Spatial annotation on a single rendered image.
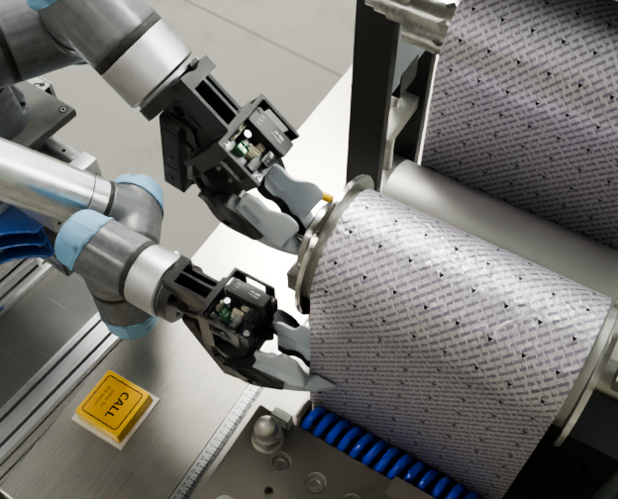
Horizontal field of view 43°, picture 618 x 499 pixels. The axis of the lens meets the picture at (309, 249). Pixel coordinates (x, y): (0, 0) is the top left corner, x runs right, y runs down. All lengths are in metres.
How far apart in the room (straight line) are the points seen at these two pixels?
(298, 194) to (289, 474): 0.31
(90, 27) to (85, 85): 2.14
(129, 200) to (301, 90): 1.71
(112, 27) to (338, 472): 0.51
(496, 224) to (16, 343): 1.42
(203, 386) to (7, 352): 0.99
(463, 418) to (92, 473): 0.50
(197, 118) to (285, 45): 2.19
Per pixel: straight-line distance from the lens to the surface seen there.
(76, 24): 0.70
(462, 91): 0.79
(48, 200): 1.03
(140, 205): 1.06
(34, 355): 1.97
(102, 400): 1.06
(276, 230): 0.74
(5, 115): 1.50
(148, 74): 0.69
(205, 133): 0.71
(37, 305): 2.04
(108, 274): 0.90
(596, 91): 0.75
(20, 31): 0.79
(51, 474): 1.06
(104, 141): 2.63
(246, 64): 2.81
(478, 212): 0.81
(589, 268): 0.80
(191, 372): 1.08
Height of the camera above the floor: 1.86
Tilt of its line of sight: 55 degrees down
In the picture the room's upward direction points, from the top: straight up
